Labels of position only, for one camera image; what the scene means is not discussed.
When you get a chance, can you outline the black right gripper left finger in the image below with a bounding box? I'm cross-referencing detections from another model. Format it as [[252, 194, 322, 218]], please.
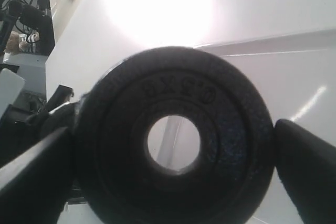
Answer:
[[0, 98, 79, 224]]

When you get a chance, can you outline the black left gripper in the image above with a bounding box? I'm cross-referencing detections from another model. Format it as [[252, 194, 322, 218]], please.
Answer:
[[1, 85, 74, 166]]

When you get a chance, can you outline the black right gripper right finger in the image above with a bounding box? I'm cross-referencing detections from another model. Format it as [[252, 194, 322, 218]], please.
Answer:
[[274, 119, 335, 223]]

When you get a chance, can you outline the black weight plate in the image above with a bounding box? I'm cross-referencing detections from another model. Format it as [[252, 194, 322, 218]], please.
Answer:
[[73, 47, 274, 223]]

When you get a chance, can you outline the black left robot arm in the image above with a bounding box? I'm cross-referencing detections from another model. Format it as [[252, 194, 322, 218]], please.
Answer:
[[1, 0, 74, 165]]

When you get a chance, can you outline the white plastic tray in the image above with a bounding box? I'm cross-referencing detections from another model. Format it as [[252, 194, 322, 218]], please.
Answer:
[[157, 26, 336, 224]]

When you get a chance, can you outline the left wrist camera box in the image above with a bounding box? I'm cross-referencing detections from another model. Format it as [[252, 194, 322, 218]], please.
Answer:
[[0, 69, 25, 114]]

